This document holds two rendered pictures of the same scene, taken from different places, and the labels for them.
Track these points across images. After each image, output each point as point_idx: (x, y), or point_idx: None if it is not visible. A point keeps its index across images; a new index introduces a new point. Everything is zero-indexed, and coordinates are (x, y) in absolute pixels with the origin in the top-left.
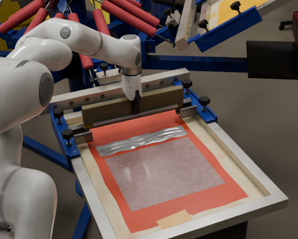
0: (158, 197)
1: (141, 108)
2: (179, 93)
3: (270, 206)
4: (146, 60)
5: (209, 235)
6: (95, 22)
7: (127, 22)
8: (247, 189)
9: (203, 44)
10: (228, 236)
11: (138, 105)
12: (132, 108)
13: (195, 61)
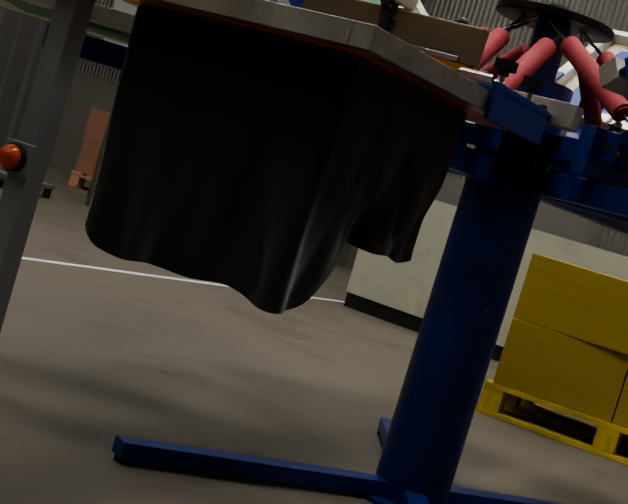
0: None
1: (395, 35)
2: (472, 36)
3: (336, 19)
4: (589, 175)
5: (250, 103)
6: (549, 90)
7: (585, 79)
8: None
9: None
10: (284, 141)
11: (391, 22)
12: (379, 22)
13: None
